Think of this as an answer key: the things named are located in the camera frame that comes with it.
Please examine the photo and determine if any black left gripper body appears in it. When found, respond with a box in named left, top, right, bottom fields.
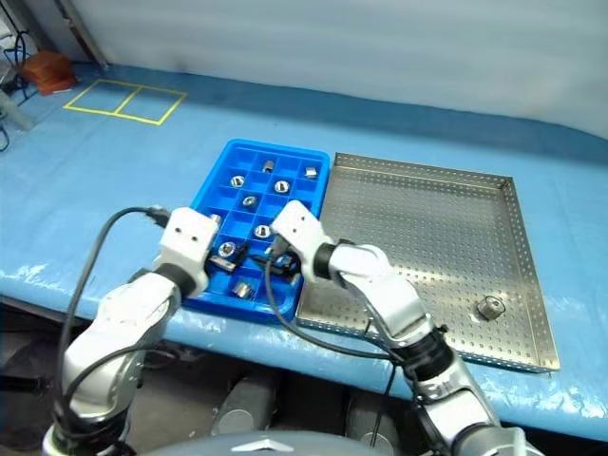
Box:
left=206, top=255, right=238, bottom=275

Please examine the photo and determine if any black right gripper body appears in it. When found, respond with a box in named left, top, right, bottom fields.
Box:
left=274, top=251, right=305, bottom=287

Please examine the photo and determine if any blue compartment tray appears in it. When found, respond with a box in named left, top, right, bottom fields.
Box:
left=182, top=138, right=332, bottom=326

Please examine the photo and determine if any perforated steel tray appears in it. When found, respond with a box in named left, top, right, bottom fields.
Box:
left=294, top=151, right=561, bottom=375

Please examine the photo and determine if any blue plastic table cover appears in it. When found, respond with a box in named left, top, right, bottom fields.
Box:
left=0, top=61, right=608, bottom=431

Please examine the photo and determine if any dark rounded shape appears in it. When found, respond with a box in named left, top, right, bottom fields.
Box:
left=211, top=374, right=279, bottom=438
left=345, top=396, right=405, bottom=450

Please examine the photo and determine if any grey robot torso cover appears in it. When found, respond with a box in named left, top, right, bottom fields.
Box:
left=161, top=429, right=376, bottom=456

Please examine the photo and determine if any orange box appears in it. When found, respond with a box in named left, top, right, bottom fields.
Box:
left=21, top=50, right=80, bottom=96

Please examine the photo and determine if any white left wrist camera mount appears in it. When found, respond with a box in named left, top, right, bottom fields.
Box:
left=152, top=207, right=221, bottom=292

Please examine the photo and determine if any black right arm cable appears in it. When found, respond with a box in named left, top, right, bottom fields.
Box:
left=264, top=237, right=450, bottom=447

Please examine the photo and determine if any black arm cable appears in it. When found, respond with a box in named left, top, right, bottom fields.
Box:
left=264, top=237, right=450, bottom=447
left=49, top=204, right=175, bottom=443

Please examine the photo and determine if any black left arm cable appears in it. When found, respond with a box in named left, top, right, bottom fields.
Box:
left=49, top=204, right=175, bottom=443

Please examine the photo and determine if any grey metal frame post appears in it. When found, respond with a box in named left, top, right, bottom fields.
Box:
left=54, top=0, right=110, bottom=70

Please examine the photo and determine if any dark cable bundle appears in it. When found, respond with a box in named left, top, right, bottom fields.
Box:
left=0, top=28, right=29, bottom=153

